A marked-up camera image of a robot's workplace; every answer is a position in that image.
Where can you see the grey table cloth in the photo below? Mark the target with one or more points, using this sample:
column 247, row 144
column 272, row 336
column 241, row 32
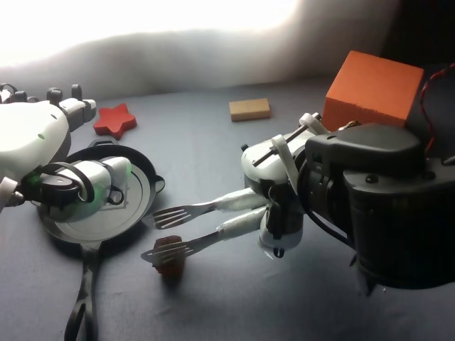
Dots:
column 213, row 302

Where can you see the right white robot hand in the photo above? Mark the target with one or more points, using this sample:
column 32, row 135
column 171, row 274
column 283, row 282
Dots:
column 263, row 167

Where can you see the orange cube block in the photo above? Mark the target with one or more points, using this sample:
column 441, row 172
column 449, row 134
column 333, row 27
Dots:
column 373, row 85

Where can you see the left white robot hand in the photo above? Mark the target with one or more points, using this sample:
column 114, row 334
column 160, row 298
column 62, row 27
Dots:
column 25, row 131

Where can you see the red star block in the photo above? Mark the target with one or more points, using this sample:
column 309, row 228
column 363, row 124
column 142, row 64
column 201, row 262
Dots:
column 113, row 120

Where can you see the tan wooden block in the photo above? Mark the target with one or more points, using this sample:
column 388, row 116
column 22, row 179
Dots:
column 249, row 110

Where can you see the black frying pan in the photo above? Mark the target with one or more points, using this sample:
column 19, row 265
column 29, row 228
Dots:
column 89, row 270

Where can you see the white backdrop sheet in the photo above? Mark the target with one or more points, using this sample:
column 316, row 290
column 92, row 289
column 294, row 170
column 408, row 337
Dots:
column 177, row 64

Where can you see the brown toy meat piece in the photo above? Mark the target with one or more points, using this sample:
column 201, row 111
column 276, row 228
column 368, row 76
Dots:
column 170, row 268

